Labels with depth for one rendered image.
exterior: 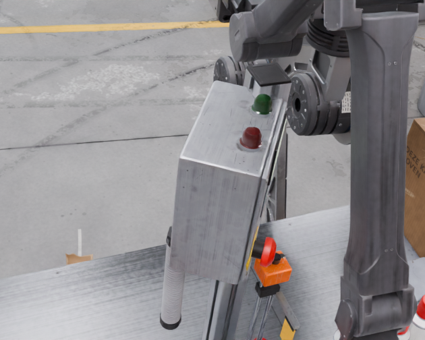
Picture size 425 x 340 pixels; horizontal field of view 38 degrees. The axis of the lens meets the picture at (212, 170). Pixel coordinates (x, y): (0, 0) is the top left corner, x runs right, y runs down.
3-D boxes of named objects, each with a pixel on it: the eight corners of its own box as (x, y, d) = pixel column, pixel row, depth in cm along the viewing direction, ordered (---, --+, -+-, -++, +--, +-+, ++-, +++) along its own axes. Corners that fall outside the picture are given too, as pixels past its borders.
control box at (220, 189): (167, 268, 79) (177, 156, 67) (200, 185, 92) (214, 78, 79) (243, 289, 78) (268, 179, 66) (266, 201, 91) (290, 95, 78)
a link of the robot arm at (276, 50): (274, -11, 101) (243, -9, 100) (295, 18, 94) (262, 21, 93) (268, 38, 108) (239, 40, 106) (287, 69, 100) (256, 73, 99)
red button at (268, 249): (251, 249, 75) (275, 255, 75) (257, 227, 78) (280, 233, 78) (247, 268, 78) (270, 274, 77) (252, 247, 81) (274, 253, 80)
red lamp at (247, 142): (236, 149, 69) (239, 133, 67) (241, 135, 71) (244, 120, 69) (259, 154, 68) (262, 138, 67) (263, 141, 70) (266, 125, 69)
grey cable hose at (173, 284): (162, 333, 96) (171, 244, 82) (156, 316, 98) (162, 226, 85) (183, 328, 97) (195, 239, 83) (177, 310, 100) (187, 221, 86)
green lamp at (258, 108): (248, 115, 74) (251, 99, 72) (252, 103, 76) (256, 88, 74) (269, 119, 74) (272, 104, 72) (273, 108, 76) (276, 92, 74)
